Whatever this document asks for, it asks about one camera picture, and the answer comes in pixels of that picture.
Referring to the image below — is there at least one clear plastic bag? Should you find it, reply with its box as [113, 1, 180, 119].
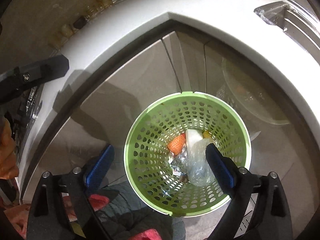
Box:
[187, 138, 215, 187]

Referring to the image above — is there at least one brown round fruit pit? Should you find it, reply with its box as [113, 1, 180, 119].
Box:
[179, 175, 189, 183]

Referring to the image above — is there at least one silver pill blister pack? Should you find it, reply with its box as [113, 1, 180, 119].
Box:
[168, 145, 188, 177]

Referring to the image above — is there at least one white foam block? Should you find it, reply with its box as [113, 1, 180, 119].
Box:
[185, 129, 203, 152]

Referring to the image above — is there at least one orange foam fruit net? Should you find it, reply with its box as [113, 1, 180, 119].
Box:
[167, 133, 186, 156]

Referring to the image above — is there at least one green perforated trash basket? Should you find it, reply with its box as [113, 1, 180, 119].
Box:
[124, 92, 252, 217]

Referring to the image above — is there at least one left hand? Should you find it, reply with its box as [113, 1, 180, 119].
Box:
[0, 117, 19, 180]

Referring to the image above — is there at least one yellow sponge piece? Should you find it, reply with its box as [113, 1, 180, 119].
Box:
[202, 131, 212, 139]

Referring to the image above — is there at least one stainless steel sink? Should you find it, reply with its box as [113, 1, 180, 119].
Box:
[254, 2, 319, 62]

